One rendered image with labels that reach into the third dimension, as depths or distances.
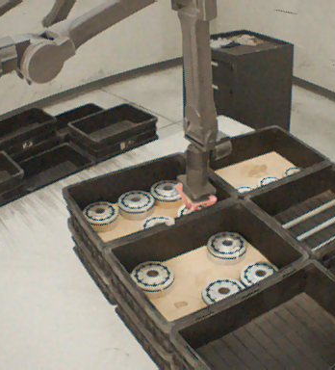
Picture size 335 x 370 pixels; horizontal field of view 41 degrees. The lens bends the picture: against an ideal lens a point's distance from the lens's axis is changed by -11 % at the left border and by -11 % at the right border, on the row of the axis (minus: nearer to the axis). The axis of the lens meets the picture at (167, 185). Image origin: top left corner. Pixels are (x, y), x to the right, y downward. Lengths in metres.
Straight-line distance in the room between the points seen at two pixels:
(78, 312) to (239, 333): 0.46
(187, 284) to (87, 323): 0.30
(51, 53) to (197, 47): 0.38
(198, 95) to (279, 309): 0.54
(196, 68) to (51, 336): 0.77
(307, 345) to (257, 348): 0.12
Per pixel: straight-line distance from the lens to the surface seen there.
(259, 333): 1.07
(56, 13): 1.45
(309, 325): 1.10
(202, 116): 1.14
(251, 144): 1.66
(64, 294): 1.36
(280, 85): 3.07
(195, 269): 1.21
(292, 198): 1.44
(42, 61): 0.79
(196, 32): 1.03
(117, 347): 1.20
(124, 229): 1.35
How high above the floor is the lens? 1.65
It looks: 32 degrees down
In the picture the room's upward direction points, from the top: 1 degrees counter-clockwise
